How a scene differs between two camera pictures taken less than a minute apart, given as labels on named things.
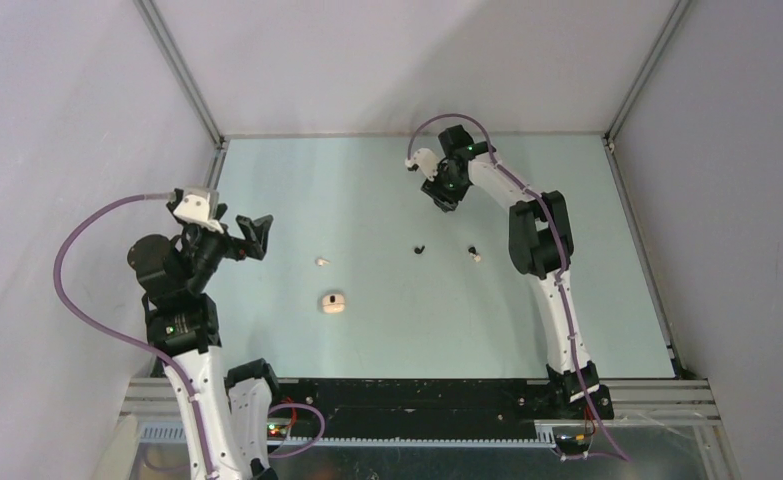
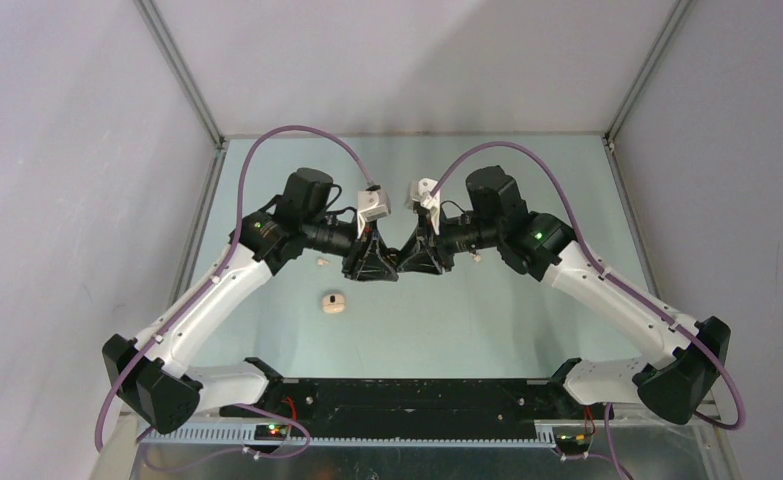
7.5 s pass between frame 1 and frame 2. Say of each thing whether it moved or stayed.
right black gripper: moved
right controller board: stayed
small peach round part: stayed
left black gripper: moved
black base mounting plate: stayed
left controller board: stayed
